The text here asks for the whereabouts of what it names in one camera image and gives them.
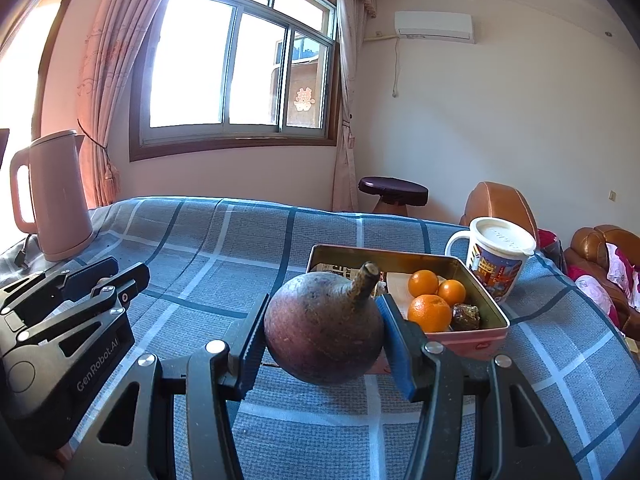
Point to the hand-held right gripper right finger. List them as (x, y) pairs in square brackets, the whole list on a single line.
[(395, 345)]

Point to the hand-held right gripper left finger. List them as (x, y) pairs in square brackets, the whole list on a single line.
[(252, 350)]

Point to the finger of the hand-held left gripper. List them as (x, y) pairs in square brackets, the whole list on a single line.
[(85, 272), (125, 280)]

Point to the large orange mandarin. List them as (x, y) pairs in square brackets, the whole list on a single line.
[(429, 312)]

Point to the small orange mandarin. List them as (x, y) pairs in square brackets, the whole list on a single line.
[(423, 283), (452, 292)]

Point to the purple passion fruit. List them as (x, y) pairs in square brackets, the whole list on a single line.
[(320, 335)]

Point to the pink tin box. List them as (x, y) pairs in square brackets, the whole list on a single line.
[(470, 342)]

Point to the brown candy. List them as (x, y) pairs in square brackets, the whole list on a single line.
[(465, 317)]

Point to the person's left hand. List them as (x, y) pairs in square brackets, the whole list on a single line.
[(65, 456)]

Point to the pink electric kettle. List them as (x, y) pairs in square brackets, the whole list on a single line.
[(60, 200)]

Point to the blue plaid cloth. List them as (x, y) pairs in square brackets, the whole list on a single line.
[(200, 240)]

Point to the white printed mug with lid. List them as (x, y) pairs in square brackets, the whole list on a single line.
[(495, 270)]

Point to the dark round stool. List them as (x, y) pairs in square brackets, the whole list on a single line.
[(392, 189)]

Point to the brown leather armchair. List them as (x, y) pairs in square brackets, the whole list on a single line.
[(590, 245), (500, 205)]

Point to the red cloth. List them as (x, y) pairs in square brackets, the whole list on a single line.
[(547, 240)]

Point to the pink embroidered curtain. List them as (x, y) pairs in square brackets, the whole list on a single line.
[(110, 85)]

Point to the brown framed window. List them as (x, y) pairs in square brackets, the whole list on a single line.
[(200, 60)]

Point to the pink floral clothing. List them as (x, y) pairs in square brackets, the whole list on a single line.
[(620, 265)]

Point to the pale plain curtain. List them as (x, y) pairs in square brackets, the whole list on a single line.
[(347, 110)]

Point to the red window sticker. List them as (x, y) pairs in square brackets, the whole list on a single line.
[(305, 99)]

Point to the white air conditioner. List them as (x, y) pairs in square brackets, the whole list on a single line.
[(432, 25)]

